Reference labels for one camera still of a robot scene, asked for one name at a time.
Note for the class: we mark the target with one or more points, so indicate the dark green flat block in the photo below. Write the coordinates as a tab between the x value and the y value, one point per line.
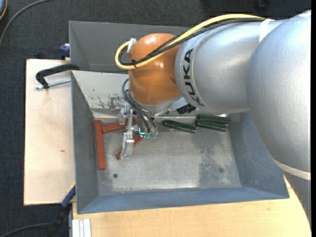
179	126
214	119
211	127

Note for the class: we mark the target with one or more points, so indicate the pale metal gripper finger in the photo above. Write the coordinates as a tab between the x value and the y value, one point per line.
127	146
122	116

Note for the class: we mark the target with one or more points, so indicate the pale wood flat board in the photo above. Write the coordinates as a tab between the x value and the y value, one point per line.
48	137

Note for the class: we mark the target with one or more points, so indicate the grey metal bin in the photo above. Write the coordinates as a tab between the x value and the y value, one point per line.
172	162

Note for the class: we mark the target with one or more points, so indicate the red-brown flat block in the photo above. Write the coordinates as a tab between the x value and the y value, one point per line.
137	141
112	128
100	147

